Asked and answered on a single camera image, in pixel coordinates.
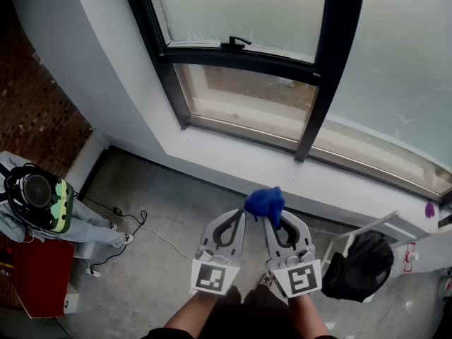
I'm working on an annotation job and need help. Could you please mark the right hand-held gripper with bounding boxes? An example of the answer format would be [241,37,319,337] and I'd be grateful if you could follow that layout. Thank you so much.
[262,210,323,299]

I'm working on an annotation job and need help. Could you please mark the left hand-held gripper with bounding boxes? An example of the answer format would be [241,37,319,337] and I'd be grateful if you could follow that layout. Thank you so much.
[190,208,247,297]

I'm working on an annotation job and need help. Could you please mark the blue cleaning cloth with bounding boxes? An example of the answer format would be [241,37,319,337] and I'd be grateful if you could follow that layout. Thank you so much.
[243,186,286,231]

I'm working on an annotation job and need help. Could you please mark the black window frame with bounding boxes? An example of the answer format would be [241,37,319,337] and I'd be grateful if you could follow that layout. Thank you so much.
[119,0,452,206]

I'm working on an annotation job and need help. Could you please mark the person's right forearm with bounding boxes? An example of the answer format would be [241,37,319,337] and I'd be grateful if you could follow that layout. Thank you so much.
[287,293,329,337]

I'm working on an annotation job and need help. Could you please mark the person's left forearm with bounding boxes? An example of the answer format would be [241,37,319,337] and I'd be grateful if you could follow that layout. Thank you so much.
[164,290,220,331]

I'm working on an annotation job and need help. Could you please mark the black bag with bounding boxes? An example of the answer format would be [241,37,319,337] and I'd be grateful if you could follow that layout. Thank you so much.
[320,230,395,303]

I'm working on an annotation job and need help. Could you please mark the person's black trousers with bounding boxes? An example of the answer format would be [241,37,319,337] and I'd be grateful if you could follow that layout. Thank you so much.
[197,284,297,339]

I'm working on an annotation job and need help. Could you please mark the white rack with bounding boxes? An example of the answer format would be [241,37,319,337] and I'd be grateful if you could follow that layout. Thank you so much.
[319,210,452,286]

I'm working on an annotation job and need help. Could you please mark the person's black shirt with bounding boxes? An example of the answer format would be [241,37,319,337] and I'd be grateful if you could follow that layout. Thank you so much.
[141,325,340,339]

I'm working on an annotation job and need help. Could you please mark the white cardboard box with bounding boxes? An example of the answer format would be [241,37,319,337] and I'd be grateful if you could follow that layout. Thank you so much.
[63,280,81,314]

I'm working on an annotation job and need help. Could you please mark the red box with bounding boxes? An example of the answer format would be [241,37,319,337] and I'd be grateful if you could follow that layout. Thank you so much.
[10,237,76,319]

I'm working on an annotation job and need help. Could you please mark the black green helmet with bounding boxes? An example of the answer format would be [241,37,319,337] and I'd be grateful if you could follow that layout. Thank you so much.
[3,164,76,234]

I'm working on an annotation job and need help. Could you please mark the black cable with adapter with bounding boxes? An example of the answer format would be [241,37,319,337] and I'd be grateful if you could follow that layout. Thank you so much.
[76,196,148,275]

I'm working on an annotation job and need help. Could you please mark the black window handle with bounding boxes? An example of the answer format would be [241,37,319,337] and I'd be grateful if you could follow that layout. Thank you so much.
[220,35,252,49]

